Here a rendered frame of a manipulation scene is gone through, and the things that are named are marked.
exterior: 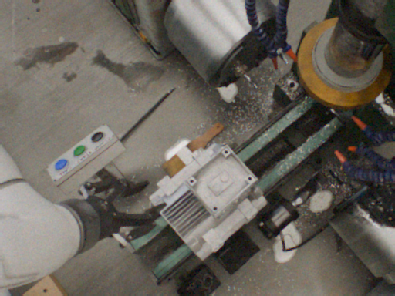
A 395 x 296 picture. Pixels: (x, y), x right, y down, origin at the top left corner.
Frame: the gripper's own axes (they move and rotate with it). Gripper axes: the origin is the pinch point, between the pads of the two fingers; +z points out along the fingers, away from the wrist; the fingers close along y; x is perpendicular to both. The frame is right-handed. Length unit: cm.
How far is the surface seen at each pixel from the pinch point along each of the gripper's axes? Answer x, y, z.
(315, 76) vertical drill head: -40.3, -4.7, 6.8
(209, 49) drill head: -24.4, 19.4, 21.7
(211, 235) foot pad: 0.7, -12.9, 13.1
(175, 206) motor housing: 1.3, -3.5, 9.9
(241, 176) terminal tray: -12.4, -7.7, 16.0
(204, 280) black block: 18.1, -19.1, 27.9
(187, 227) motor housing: 2.2, -8.5, 10.3
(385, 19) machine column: -56, -9, -15
